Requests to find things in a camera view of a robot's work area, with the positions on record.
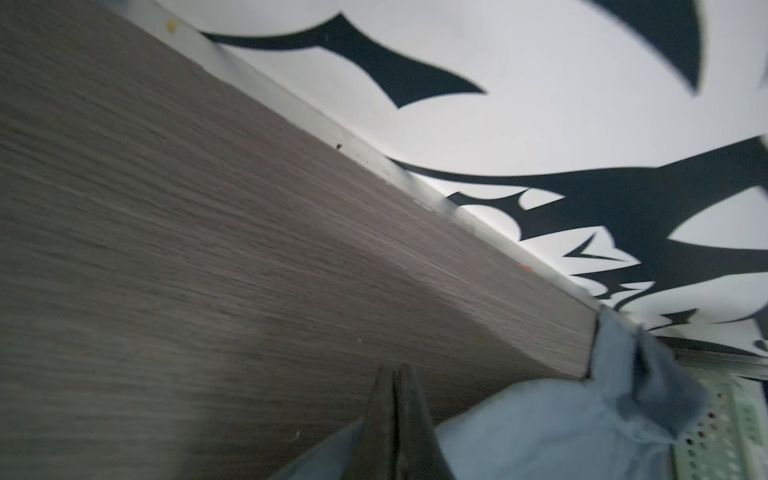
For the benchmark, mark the grey blue t shirt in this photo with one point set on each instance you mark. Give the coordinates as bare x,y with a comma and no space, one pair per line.
618,423

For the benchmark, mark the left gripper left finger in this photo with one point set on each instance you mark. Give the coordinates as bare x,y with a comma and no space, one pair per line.
375,454

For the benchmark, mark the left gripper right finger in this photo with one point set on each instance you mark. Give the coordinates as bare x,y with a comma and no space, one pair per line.
418,452

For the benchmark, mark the green plastic basket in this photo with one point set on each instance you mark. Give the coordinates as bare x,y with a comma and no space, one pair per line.
729,440

